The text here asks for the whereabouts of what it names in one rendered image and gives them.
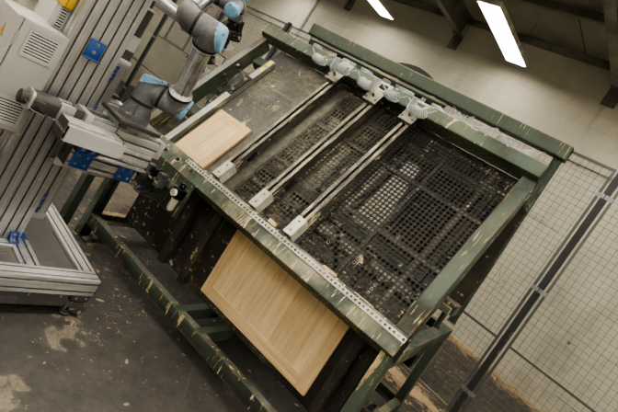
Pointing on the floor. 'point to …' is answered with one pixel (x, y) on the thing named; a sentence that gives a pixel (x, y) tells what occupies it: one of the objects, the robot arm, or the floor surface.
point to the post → (75, 197)
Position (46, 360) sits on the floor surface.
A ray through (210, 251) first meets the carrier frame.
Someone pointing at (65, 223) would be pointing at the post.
